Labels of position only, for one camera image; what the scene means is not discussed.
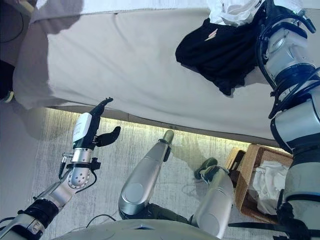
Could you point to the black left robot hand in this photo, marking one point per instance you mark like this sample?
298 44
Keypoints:
86 132

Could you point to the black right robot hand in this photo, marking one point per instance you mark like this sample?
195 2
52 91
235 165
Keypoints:
266 12

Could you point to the white garment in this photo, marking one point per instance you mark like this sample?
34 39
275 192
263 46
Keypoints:
232 12

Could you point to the black sports shirt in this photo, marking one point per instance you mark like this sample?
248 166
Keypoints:
220 55

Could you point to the beige white shirt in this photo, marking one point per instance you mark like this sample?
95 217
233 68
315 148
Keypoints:
267 182

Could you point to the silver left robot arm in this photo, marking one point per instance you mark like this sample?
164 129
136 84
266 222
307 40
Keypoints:
57 195

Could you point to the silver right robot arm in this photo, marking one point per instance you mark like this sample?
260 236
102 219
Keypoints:
295 125

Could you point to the bed with grey sheet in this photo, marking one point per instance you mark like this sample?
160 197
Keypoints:
125 62

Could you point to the brown wicker basket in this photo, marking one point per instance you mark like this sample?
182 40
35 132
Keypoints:
242 185

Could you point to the grey patterned rug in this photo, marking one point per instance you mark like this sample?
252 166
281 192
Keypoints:
105 175

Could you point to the silver left robot leg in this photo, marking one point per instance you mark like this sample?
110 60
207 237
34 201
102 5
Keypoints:
145 175

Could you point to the silver robot leg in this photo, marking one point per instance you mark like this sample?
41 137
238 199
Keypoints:
215 195
145 175

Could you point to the grey robot torso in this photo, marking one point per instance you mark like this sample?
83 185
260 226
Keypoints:
135 231

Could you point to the dark round object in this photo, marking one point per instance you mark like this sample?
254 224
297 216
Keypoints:
11 22

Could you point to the white duvet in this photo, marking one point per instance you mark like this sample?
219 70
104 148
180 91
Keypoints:
125 5

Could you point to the silver right robot leg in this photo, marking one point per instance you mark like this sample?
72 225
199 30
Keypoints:
215 195

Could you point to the light woven tray dark inside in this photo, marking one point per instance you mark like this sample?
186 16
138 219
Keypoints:
231 160

